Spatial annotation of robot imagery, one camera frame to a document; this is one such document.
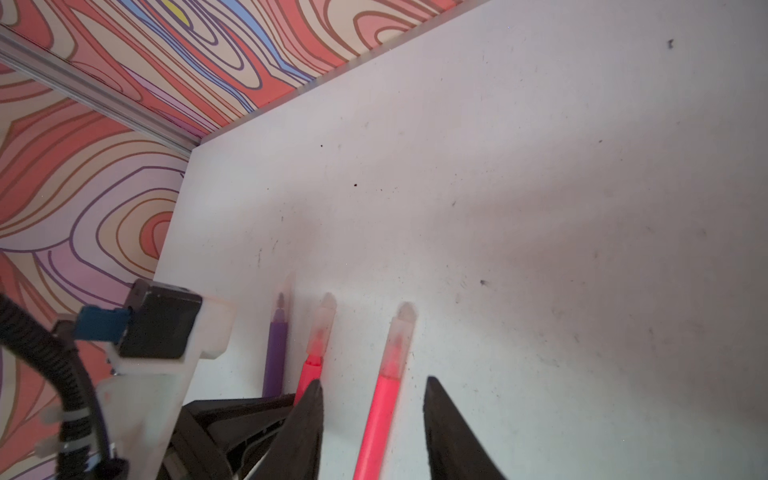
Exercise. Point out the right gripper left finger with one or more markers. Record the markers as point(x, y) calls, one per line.
point(296, 451)

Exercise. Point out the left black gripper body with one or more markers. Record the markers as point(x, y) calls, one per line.
point(224, 438)

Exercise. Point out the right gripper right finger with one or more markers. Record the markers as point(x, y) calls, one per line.
point(453, 450)

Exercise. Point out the pink highlighter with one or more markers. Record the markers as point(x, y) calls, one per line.
point(311, 371)
point(375, 438)

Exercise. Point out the purple highlighter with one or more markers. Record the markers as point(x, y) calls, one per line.
point(273, 379)

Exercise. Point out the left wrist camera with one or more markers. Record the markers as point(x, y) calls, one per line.
point(153, 343)

